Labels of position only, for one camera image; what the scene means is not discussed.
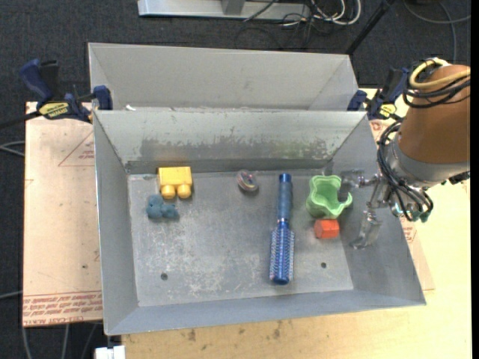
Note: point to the grey metal bin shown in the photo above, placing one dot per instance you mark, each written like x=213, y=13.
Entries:
x=224, y=238

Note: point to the teal fuzzy toy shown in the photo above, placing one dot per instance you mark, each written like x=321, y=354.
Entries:
x=160, y=208

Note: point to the black cylinder on white bracket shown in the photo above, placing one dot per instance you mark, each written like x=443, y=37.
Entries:
x=459, y=178

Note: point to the brown cardboard board, red print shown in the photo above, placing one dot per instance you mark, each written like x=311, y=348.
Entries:
x=60, y=219

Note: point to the yellow toy building block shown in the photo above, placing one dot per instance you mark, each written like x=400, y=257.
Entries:
x=175, y=181

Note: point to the orange-red small block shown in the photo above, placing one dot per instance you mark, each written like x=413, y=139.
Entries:
x=326, y=229

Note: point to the small clear multicoloured top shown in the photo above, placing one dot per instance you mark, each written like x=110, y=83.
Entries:
x=247, y=181

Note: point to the green wavy cup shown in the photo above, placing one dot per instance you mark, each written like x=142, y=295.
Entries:
x=325, y=200

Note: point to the blue round hairbrush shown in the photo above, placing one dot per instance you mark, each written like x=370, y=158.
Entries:
x=283, y=234

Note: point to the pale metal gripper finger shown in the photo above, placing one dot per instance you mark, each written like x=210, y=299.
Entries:
x=350, y=183
x=368, y=228

